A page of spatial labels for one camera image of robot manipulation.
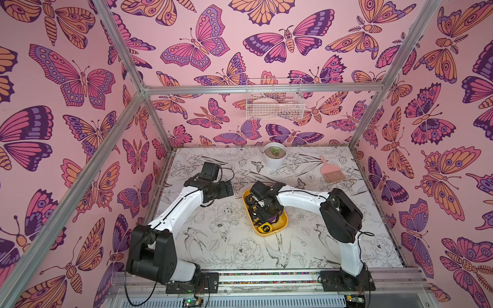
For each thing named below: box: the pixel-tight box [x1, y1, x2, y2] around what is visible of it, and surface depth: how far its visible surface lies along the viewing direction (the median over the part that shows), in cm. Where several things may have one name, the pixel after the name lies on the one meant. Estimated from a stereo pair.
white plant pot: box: [263, 141, 287, 171], surface depth 107 cm
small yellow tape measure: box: [258, 222, 273, 233], surface depth 87 cm
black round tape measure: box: [245, 194, 256, 205], surface depth 95 cm
